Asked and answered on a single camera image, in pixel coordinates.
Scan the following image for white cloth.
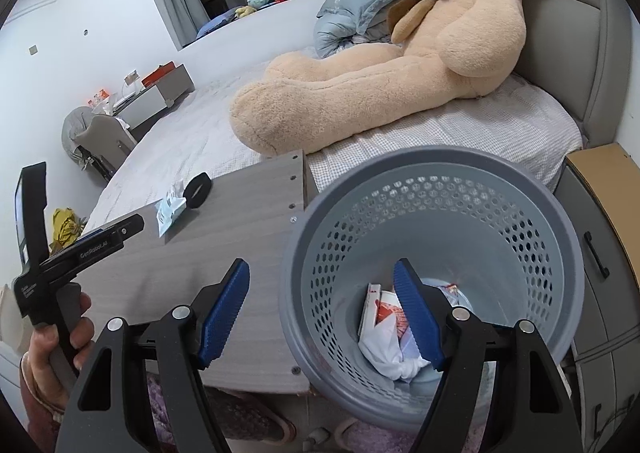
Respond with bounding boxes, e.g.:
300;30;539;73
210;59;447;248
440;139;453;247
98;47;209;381
358;314;430;383

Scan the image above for blue tissue packet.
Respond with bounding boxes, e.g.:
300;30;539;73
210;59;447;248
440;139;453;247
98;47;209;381
155;180;186;237

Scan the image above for red white paper cup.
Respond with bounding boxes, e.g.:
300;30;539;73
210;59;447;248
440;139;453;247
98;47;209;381
376;291;409;338

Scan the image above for torn white carton box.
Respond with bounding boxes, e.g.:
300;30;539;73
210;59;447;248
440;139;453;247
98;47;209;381
358;283;382;337

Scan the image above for person's left hand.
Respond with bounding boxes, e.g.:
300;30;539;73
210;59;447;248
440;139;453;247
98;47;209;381
20;291;94;423

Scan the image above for yellow plush toy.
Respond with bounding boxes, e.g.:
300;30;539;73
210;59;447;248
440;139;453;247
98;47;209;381
50;208;87;255

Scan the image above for grey chair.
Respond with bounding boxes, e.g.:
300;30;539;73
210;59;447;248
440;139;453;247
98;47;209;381
61;106;137;182

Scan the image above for black round object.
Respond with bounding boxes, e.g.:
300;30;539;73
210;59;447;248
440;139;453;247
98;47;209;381
182;173;213;210

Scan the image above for grey perforated waste basket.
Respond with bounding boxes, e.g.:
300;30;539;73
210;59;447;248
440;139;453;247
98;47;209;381
280;147;585;433

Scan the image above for bed with checked sheet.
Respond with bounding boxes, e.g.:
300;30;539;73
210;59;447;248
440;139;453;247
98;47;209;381
88;0;582;228

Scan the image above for grey wooden board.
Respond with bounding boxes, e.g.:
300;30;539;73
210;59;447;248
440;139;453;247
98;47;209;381
77;151;316;395

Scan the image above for orange red box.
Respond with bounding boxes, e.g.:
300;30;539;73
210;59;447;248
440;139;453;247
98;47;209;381
142;61;176;88

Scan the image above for grey nightstand with drawers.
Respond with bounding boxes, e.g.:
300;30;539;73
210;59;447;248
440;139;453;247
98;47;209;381
555;167;639;452

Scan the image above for large beige teddy bear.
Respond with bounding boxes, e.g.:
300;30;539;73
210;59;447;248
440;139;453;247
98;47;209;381
229;0;526;156

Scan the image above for grey upholstered headboard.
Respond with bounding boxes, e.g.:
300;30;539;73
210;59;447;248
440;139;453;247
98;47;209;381
516;0;631;147

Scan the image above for blue grey pillow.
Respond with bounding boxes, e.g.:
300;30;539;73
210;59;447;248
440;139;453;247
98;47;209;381
314;0;398;59

